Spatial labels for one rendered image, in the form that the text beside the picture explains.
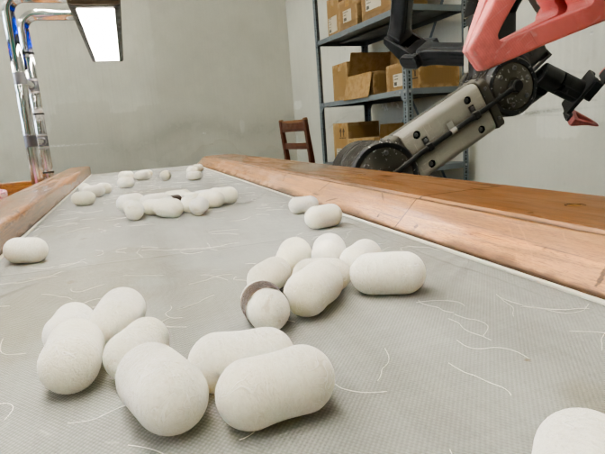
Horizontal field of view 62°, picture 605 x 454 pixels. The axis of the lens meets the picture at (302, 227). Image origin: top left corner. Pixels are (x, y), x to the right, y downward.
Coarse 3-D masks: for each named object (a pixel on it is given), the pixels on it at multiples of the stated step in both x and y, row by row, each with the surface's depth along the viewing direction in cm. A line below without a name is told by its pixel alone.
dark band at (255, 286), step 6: (258, 282) 22; (264, 282) 22; (270, 282) 23; (246, 288) 22; (252, 288) 22; (258, 288) 22; (246, 294) 22; (252, 294) 22; (240, 300) 22; (246, 300) 22; (240, 306) 23
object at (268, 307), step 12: (264, 288) 22; (276, 288) 22; (252, 300) 21; (264, 300) 21; (276, 300) 21; (252, 312) 21; (264, 312) 21; (276, 312) 21; (288, 312) 21; (252, 324) 21; (264, 324) 21; (276, 324) 21
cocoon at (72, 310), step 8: (64, 304) 22; (72, 304) 22; (80, 304) 22; (56, 312) 22; (64, 312) 21; (72, 312) 21; (80, 312) 21; (88, 312) 22; (56, 320) 20; (64, 320) 20; (88, 320) 21; (48, 328) 20; (48, 336) 20
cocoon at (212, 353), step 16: (208, 336) 17; (224, 336) 17; (240, 336) 17; (256, 336) 16; (272, 336) 16; (192, 352) 16; (208, 352) 16; (224, 352) 16; (240, 352) 16; (256, 352) 16; (208, 368) 16; (224, 368) 16; (208, 384) 16
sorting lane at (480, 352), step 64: (128, 192) 86; (256, 192) 72; (0, 256) 41; (64, 256) 40; (128, 256) 38; (192, 256) 37; (256, 256) 35; (448, 256) 31; (0, 320) 26; (192, 320) 24; (320, 320) 23; (384, 320) 22; (448, 320) 22; (512, 320) 21; (576, 320) 21; (0, 384) 19; (384, 384) 17; (448, 384) 16; (512, 384) 16; (576, 384) 16; (0, 448) 15; (64, 448) 14; (128, 448) 14; (192, 448) 14; (256, 448) 14; (320, 448) 14; (384, 448) 13; (448, 448) 13; (512, 448) 13
